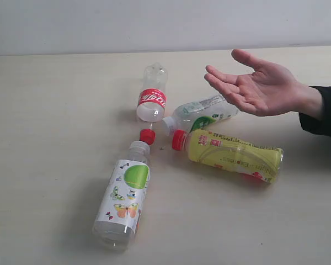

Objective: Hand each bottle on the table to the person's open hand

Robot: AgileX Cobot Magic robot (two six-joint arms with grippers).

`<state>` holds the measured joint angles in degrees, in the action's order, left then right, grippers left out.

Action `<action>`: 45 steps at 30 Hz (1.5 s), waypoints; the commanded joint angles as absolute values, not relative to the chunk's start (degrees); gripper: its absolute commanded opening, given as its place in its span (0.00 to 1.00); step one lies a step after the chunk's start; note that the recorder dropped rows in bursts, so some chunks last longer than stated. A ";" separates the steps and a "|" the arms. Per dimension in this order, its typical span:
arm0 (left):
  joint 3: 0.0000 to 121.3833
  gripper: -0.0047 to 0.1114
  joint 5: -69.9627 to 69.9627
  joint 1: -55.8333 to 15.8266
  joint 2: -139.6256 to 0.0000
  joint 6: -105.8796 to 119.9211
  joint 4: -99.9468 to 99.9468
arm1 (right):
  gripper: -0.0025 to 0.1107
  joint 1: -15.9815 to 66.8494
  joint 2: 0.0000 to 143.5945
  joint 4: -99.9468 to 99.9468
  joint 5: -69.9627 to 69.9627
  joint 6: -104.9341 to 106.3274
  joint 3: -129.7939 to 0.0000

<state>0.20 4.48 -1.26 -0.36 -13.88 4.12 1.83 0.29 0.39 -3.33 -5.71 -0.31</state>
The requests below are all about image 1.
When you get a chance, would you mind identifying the white yogurt drink bottle green label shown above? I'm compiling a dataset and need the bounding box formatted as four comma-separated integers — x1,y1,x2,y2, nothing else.
162,94,239,136

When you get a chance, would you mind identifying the person's open hand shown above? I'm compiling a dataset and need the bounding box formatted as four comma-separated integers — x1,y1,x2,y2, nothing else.
204,49,323,120

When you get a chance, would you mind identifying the clear cola bottle red label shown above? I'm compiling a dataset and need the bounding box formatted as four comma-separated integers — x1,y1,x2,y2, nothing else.
136,62,168,145

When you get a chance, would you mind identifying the yellow label bottle red cap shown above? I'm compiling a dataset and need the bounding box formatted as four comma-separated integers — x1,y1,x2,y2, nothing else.
172,129,284,183

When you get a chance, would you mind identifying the clear bottle butterfly label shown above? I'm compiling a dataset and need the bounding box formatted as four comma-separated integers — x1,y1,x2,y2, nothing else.
92,141,151,251

